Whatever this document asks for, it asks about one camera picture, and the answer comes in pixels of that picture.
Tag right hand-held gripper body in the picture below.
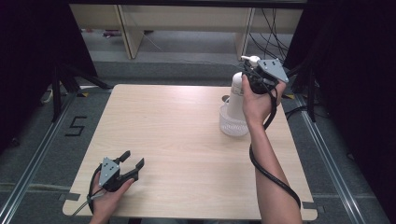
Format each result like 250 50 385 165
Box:
248 58 290 95

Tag beige wooden desk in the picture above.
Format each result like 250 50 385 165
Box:
68 3 304 61

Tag metal floor rail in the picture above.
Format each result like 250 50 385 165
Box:
0 91 79 224
293 93 366 224

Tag black hanging cables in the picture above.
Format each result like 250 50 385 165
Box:
248 8 291 63

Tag person's right hand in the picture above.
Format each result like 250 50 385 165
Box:
241 74 287 127

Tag person's left hand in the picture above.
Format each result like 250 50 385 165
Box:
91 172 135 219

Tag black tripod stand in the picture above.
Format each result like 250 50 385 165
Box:
50 62 114 123
285 59 318 123

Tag white pump bottle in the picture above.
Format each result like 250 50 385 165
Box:
226 55 262 123

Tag black curtain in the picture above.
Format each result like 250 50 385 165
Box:
283 0 396 216
0 0 98 153

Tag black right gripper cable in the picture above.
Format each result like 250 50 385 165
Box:
248 87 303 210

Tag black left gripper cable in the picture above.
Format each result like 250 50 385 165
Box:
87 163 105 216

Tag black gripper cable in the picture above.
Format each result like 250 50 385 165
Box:
248 87 303 210
87 163 105 216

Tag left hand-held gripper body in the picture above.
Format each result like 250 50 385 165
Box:
98 157 134 192

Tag grey thin cable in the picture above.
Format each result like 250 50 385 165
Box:
72 193 106 217

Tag black tape floor mark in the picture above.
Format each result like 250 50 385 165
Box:
64 116 88 137

